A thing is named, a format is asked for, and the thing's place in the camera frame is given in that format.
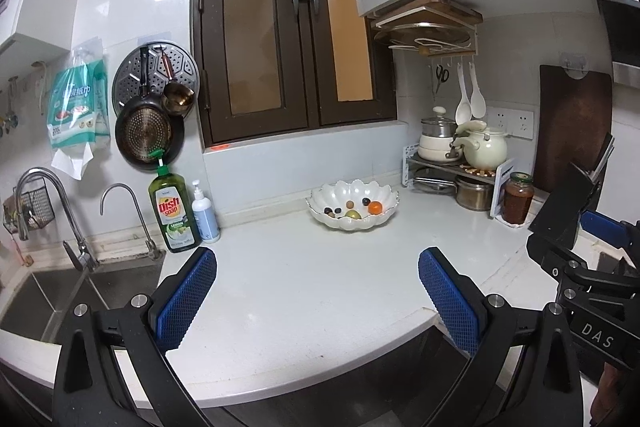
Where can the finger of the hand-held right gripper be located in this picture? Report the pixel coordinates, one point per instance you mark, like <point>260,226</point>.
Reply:
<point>602,227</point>
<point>560,262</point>

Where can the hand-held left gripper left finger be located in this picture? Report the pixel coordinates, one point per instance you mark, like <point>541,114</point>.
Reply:
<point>185,297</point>

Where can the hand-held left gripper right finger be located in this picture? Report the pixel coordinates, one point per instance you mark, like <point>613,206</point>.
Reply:
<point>450,302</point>

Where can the yellow-green round fruit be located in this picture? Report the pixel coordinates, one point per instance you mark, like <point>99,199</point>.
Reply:
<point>353,215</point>

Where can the white scalloped bowl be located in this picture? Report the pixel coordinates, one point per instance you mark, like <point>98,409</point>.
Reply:
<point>340,192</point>

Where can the person's right hand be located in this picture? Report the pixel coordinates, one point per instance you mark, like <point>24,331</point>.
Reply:
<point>614,382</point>

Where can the black knife block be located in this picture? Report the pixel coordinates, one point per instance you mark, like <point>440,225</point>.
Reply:
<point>565,202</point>

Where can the red sauce jar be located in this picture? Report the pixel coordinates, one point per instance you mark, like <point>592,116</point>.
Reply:
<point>517,204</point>

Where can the white pump bottle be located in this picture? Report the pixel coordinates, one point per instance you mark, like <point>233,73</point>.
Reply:
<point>205,217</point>

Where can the green dish soap bottle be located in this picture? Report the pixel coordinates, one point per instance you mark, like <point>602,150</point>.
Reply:
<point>172,212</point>

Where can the small steel faucet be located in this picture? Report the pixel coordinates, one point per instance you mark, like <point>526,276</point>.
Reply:
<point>132,217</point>

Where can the steel pot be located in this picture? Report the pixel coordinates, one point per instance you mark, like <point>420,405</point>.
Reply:
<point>472,196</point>

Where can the dark wooden cutting board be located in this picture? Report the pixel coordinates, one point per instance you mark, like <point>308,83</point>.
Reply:
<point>575,122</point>

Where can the orange tangerine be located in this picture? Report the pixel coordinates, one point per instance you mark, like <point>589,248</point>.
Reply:
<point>375,207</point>

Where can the brown checkered trivet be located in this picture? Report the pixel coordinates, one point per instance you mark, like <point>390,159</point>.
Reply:
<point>477,171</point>

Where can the steel sink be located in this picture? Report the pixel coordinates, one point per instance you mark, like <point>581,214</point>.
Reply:
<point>60,302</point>

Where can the cream kettle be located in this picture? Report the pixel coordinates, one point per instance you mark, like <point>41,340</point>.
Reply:
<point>482,149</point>

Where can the metal shelf rack white ends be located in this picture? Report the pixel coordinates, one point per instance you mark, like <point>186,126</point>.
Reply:
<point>409,162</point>

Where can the orange sticker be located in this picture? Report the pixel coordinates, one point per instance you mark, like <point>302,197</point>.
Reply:
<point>220,147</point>

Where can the tall steel faucet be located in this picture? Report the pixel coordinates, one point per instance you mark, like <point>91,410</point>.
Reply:
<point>50,207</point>

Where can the black frying pan hanging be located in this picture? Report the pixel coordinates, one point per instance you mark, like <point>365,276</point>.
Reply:
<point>147,137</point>

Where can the glass lid cream knob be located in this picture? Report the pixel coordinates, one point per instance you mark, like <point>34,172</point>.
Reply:
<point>439,113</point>

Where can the brass ladle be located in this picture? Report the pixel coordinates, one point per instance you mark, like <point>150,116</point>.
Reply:
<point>177,97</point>

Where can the plastic pack of paper towels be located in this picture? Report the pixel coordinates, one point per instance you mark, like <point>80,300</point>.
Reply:
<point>77,107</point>

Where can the perforated steel steamer plate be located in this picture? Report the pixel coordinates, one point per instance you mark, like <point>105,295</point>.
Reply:
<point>130,72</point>

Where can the hanging measuring spoons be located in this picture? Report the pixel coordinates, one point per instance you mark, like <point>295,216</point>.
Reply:
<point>7,117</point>

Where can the brown framed window sash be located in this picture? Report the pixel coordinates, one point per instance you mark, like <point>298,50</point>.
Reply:
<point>310,57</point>
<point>212,32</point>

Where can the light wooden board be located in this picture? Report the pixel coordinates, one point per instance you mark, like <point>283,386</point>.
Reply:
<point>425,4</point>

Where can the white wall socket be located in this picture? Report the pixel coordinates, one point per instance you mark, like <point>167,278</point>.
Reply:
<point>510,123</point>

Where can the clear wall hook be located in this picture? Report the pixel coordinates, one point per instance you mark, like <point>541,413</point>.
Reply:
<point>575,61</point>

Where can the wall rack with hooks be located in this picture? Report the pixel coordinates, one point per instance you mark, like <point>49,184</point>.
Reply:
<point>430,53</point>

